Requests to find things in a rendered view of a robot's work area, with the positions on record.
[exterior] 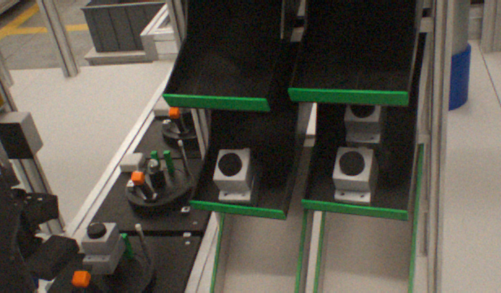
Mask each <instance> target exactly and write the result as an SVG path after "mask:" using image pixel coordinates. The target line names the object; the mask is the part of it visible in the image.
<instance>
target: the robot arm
mask: <svg viewBox="0 0 501 293"><path fill-rule="evenodd" d="M12 165H13V164H12V163H10V161H9V158H8V156H7V153H6V152H5V148H3V146H2V144H1V142H0V293H38V291H37V290H38V287H40V282H39V278H40V279H41V280H43V281H47V282H52V280H53V279H54V278H56V277H57V276H58V275H59V273H60V271H61V270H62V269H64V268H65V267H66V266H67V264H68V262H69V261H71V260H72V259H73V258H74V257H75V255H76V254H77V252H79V251H80V247H79V245H78V243H77V242H76V241H77V240H75V239H74V238H67V237H64V236H60V235H54V234H52V235H51V236H50V237H49V238H48V239H47V240H46V241H45V242H44V243H42V242H43V240H44V238H43V237H38V236H35V235H36V234H39V233H40V227H39V225H41V224H43V223H46V222H47V221H51V220H56V218H59V201H58V196H57V195H52V194H46V193H40V192H35V193H33V192H28V193H27V192H26V190H25V189H20V188H12V187H14V186H18V185H19V184H20V182H21V181H20V180H18V178H17V176H16V174H15V170H14V169H13V166H12ZM11 188H12V189H11Z"/></svg>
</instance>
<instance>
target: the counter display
mask: <svg viewBox="0 0 501 293"><path fill-rule="evenodd" d="M0 131H1V133H2V136H3V139H5V141H6V144H7V146H8V148H9V152H10V153H11V157H8V158H9V160H11V159H33V158H34V157H33V153H32V151H31V148H30V146H29V144H28V142H27V140H26V137H25V135H24V132H23V130H22V127H21V125H20V123H19V122H15V123H0Z"/></svg>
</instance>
